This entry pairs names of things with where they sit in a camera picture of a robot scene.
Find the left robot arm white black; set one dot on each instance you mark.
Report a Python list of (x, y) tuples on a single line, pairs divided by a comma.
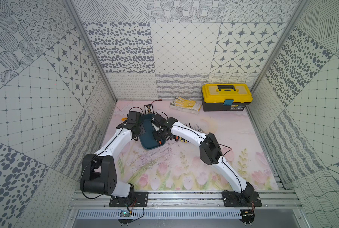
[(99, 171)]

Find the yellow work gloves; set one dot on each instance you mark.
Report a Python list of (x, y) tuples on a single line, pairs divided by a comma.
[(185, 105)]

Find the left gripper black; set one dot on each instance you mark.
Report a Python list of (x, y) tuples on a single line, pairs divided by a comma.
[(138, 128)]

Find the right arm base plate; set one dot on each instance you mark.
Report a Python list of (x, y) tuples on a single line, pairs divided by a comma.
[(234, 199)]

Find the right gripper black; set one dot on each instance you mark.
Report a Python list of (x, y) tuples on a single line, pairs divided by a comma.
[(157, 137)]

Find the teal plastic storage tray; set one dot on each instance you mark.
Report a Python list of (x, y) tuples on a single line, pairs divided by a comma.
[(147, 140)]

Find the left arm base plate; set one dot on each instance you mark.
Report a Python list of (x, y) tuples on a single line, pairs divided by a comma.
[(135, 199)]

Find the yellow black toolbox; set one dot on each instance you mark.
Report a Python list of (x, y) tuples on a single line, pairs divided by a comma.
[(225, 97)]

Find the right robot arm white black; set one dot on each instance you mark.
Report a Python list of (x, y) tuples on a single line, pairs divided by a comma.
[(209, 151)]

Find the aluminium rail frame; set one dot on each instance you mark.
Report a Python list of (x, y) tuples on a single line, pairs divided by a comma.
[(270, 199)]

